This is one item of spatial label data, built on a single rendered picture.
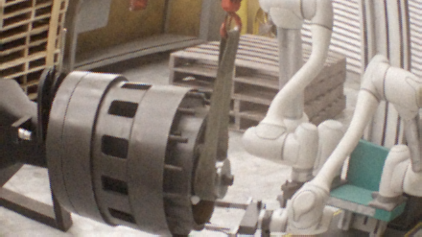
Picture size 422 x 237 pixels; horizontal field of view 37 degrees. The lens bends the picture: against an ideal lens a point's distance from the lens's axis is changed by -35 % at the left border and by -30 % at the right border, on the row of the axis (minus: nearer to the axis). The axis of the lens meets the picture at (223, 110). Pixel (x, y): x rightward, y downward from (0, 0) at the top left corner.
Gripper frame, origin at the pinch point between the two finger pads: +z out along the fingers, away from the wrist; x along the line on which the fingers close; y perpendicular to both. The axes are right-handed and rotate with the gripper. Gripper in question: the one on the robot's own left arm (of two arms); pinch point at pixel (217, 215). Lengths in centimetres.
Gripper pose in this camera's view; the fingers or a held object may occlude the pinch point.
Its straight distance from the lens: 250.6
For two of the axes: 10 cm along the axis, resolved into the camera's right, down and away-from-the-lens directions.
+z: -9.7, -1.2, 2.3
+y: -0.3, -8.3, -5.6
